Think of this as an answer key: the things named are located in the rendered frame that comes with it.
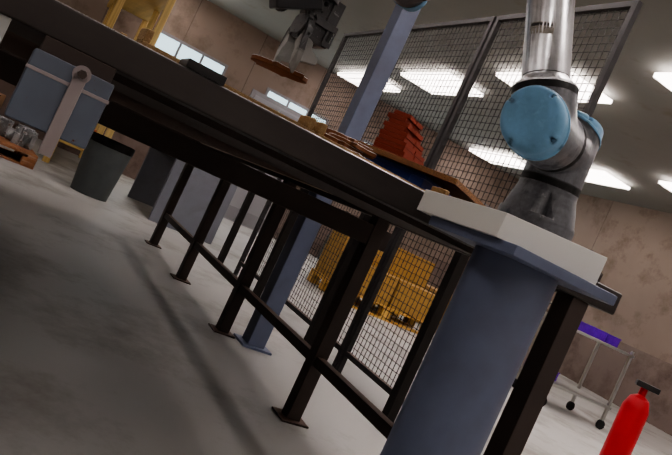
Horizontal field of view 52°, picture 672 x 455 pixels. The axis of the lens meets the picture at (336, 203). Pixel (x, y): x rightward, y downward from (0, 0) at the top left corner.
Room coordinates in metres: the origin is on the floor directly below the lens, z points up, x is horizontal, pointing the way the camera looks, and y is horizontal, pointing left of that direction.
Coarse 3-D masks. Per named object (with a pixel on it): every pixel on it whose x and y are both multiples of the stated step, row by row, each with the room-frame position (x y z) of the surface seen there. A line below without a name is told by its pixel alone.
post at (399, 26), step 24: (408, 24) 3.57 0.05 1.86; (384, 48) 3.54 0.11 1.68; (384, 72) 3.56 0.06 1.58; (360, 96) 3.55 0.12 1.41; (360, 120) 3.56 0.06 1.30; (312, 192) 3.59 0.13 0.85; (288, 240) 3.60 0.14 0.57; (312, 240) 3.58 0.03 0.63; (288, 264) 3.55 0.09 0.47; (288, 288) 3.57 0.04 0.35; (240, 336) 3.63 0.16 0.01; (264, 336) 3.57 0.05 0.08
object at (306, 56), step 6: (300, 36) 1.52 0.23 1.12; (312, 42) 1.54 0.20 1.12; (294, 48) 1.52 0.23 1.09; (300, 48) 1.51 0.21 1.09; (306, 48) 1.53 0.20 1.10; (294, 54) 1.51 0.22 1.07; (300, 54) 1.51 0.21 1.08; (306, 54) 1.53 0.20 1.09; (312, 54) 1.54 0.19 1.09; (294, 60) 1.51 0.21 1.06; (300, 60) 1.51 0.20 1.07; (306, 60) 1.52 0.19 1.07; (312, 60) 1.53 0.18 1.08; (294, 66) 1.51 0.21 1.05
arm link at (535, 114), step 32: (544, 0) 1.22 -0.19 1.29; (544, 32) 1.21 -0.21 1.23; (544, 64) 1.20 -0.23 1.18; (512, 96) 1.19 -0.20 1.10; (544, 96) 1.15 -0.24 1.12; (576, 96) 1.19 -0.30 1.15; (512, 128) 1.18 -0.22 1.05; (544, 128) 1.15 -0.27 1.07; (576, 128) 1.19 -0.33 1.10; (544, 160) 1.20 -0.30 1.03
